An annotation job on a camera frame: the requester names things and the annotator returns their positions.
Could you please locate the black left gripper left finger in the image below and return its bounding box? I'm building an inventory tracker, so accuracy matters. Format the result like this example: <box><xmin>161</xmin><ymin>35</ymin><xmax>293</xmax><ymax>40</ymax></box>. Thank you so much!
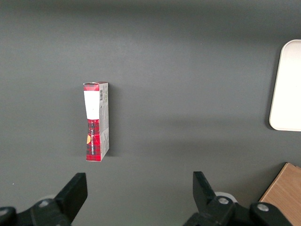
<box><xmin>0</xmin><ymin>172</ymin><xmax>88</xmax><ymax>226</ymax></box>

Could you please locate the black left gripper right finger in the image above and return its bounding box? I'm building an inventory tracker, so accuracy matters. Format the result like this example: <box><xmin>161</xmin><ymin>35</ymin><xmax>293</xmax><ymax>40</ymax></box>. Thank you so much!
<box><xmin>183</xmin><ymin>171</ymin><xmax>292</xmax><ymax>226</ymax></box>

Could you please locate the beige plastic tray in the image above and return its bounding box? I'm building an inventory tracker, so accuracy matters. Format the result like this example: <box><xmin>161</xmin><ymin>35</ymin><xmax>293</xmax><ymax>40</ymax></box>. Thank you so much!
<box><xmin>269</xmin><ymin>39</ymin><xmax>301</xmax><ymax>132</ymax></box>

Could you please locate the wooden drawer cabinet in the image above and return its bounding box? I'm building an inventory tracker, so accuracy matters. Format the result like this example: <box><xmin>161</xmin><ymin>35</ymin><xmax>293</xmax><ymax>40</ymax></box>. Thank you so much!
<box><xmin>258</xmin><ymin>161</ymin><xmax>301</xmax><ymax>226</ymax></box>

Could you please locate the red plaid cardboard box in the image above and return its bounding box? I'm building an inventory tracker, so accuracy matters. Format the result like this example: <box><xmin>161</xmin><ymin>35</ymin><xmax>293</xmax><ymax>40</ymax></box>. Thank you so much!
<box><xmin>83</xmin><ymin>81</ymin><xmax>110</xmax><ymax>162</ymax></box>

